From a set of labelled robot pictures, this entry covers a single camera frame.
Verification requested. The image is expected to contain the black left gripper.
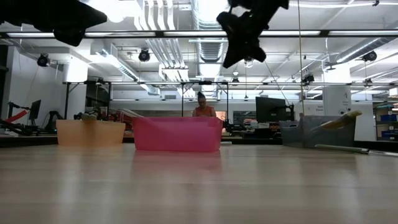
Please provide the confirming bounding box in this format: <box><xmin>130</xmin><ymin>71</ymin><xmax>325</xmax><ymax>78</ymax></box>
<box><xmin>0</xmin><ymin>0</ymin><xmax>108</xmax><ymax>47</ymax></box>

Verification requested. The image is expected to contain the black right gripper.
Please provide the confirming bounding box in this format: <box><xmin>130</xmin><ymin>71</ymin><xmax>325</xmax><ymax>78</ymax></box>
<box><xmin>216</xmin><ymin>0</ymin><xmax>290</xmax><ymax>69</ymax></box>

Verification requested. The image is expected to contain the pink-red plastic bin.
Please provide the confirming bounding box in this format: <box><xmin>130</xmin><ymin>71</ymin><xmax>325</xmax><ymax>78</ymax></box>
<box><xmin>132</xmin><ymin>116</ymin><xmax>224</xmax><ymax>152</ymax></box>

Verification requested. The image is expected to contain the thin vertical pole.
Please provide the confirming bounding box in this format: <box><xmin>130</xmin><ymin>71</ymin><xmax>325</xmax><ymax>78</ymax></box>
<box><xmin>297</xmin><ymin>0</ymin><xmax>305</xmax><ymax>116</ymax></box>

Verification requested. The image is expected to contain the large black computer monitor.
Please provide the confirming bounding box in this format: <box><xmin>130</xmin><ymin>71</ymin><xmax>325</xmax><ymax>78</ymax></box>
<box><xmin>255</xmin><ymin>96</ymin><xmax>287</xmax><ymax>124</ymax></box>

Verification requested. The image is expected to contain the person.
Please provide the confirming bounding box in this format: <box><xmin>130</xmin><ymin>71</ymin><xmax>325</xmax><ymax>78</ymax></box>
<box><xmin>192</xmin><ymin>91</ymin><xmax>217</xmax><ymax>118</ymax></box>

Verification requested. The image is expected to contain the small black monitor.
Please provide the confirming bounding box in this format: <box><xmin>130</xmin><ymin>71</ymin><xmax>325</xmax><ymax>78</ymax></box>
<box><xmin>28</xmin><ymin>99</ymin><xmax>42</xmax><ymax>121</ymax></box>

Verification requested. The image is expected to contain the grey plastic bin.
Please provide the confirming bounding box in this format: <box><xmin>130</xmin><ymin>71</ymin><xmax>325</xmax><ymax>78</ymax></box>
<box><xmin>279</xmin><ymin>115</ymin><xmax>358</xmax><ymax>149</ymax></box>

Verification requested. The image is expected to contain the white pillar with sign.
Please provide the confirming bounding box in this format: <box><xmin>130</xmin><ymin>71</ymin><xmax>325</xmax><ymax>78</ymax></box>
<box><xmin>322</xmin><ymin>85</ymin><xmax>353</xmax><ymax>118</ymax></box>

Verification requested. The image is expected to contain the orange plastic bin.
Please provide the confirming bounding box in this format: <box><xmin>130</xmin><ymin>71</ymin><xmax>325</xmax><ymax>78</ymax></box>
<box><xmin>55</xmin><ymin>119</ymin><xmax>126</xmax><ymax>146</ymax></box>

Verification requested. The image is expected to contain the shelf with blue bins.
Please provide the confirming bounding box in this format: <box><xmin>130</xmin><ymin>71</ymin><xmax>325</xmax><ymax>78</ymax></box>
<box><xmin>373</xmin><ymin>102</ymin><xmax>398</xmax><ymax>141</ymax></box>

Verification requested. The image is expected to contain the silver ventilation duct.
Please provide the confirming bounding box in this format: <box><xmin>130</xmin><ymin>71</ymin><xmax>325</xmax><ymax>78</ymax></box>
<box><xmin>191</xmin><ymin>0</ymin><xmax>234</xmax><ymax>63</ymax></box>

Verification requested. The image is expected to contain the black metal workstation frame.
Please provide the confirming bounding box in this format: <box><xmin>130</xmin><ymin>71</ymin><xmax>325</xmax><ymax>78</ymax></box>
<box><xmin>63</xmin><ymin>80</ymin><xmax>231</xmax><ymax>121</ymax></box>

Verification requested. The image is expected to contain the white air duct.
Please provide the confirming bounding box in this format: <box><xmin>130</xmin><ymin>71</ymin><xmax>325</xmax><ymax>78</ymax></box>
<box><xmin>90</xmin><ymin>40</ymin><xmax>162</xmax><ymax>96</ymax></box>

